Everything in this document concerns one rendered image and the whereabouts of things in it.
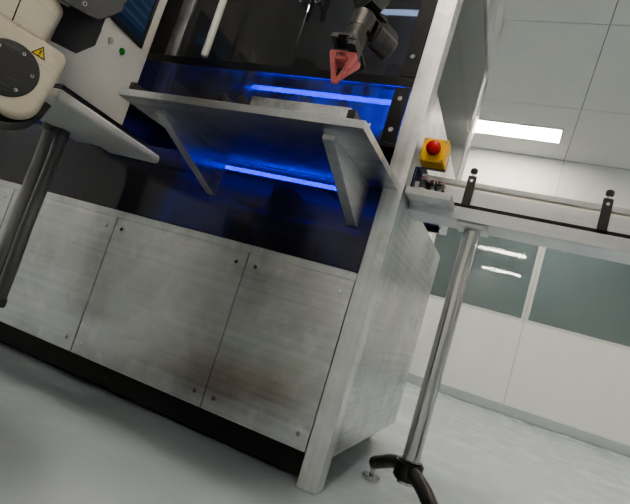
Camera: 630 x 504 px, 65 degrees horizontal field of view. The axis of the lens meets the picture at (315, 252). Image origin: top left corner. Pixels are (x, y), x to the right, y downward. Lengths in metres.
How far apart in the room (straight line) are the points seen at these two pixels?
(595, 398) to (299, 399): 4.84
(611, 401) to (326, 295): 4.88
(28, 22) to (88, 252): 0.97
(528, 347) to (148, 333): 4.81
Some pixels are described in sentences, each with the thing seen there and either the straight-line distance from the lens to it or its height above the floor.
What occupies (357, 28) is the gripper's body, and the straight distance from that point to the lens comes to 1.25.
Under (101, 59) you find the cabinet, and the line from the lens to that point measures 1.84.
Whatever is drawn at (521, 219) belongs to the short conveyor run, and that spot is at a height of 0.88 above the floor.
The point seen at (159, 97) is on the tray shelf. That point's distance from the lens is 1.37.
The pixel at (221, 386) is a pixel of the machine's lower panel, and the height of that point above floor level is 0.17.
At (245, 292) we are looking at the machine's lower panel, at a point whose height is 0.46.
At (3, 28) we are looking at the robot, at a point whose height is 0.79.
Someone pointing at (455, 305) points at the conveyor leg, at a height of 0.60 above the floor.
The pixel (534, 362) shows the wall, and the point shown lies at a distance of 5.95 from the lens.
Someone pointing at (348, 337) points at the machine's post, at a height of 0.42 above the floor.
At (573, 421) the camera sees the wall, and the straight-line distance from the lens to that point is 6.00.
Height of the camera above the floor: 0.46
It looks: 7 degrees up
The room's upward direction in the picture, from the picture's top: 17 degrees clockwise
